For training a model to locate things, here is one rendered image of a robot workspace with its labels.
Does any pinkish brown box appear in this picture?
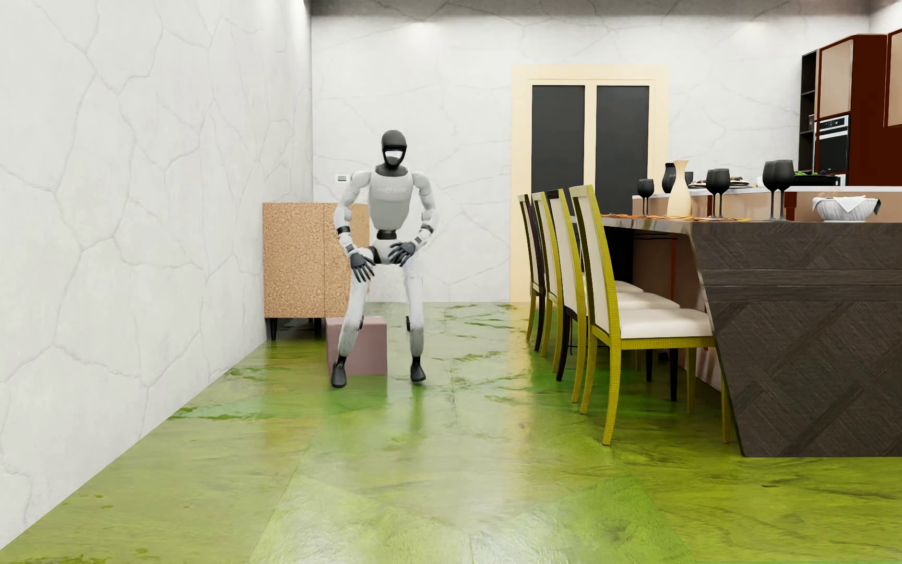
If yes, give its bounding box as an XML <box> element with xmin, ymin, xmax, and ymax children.
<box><xmin>326</xmin><ymin>315</ymin><xmax>389</xmax><ymax>378</ymax></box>

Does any white right robot leg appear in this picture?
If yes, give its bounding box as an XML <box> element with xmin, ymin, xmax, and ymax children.
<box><xmin>330</xmin><ymin>244</ymin><xmax>380</xmax><ymax>390</ymax></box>

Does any white robot leg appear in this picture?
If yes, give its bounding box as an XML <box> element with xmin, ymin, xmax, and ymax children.
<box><xmin>330</xmin><ymin>244</ymin><xmax>380</xmax><ymax>390</ymax></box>
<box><xmin>398</xmin><ymin>252</ymin><xmax>428</xmax><ymax>384</ymax></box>

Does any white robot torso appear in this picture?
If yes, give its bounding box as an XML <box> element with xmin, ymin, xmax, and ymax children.
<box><xmin>367</xmin><ymin>165</ymin><xmax>416</xmax><ymax>264</ymax></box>

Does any white left robot leg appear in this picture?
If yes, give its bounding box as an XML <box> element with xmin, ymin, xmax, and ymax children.
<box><xmin>398</xmin><ymin>252</ymin><xmax>428</xmax><ymax>384</ymax></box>

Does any cork textured sideboard cabinet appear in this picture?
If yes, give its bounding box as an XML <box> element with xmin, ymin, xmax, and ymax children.
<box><xmin>262</xmin><ymin>202</ymin><xmax>371</xmax><ymax>343</ymax></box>

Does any robot head black visor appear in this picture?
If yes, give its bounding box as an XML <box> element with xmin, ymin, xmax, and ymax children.
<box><xmin>381</xmin><ymin>130</ymin><xmax>409</xmax><ymax>169</ymax></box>

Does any farthest dark dining chair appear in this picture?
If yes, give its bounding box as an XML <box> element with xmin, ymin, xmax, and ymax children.
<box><xmin>518</xmin><ymin>194</ymin><xmax>548</xmax><ymax>346</ymax></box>

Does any yellow-green dining chair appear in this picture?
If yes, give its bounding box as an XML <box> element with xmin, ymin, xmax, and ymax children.
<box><xmin>530</xmin><ymin>193</ymin><xmax>646</xmax><ymax>374</ymax></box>
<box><xmin>567</xmin><ymin>184</ymin><xmax>733</xmax><ymax>447</ymax></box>
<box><xmin>542</xmin><ymin>190</ymin><xmax>682</xmax><ymax>405</ymax></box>

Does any cream framed double door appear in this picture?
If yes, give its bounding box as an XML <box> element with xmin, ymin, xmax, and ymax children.
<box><xmin>509</xmin><ymin>65</ymin><xmax>670</xmax><ymax>304</ymax></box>

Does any tall beige vase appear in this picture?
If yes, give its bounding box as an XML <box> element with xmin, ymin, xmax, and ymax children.
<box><xmin>667</xmin><ymin>159</ymin><xmax>694</xmax><ymax>218</ymax></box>

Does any dark wood dining table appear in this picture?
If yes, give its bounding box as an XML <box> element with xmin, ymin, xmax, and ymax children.
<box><xmin>600</xmin><ymin>215</ymin><xmax>902</xmax><ymax>459</ymax></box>

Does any built-in black oven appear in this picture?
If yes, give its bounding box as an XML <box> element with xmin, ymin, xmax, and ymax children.
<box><xmin>814</xmin><ymin>114</ymin><xmax>852</xmax><ymax>175</ymax></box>

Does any white bowl with cloth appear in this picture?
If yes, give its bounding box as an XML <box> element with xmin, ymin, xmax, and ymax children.
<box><xmin>812</xmin><ymin>195</ymin><xmax>883</xmax><ymax>224</ymax></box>

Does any tall red-brown kitchen cabinet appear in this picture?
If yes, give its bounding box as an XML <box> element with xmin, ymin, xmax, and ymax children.
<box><xmin>798</xmin><ymin>33</ymin><xmax>902</xmax><ymax>187</ymax></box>

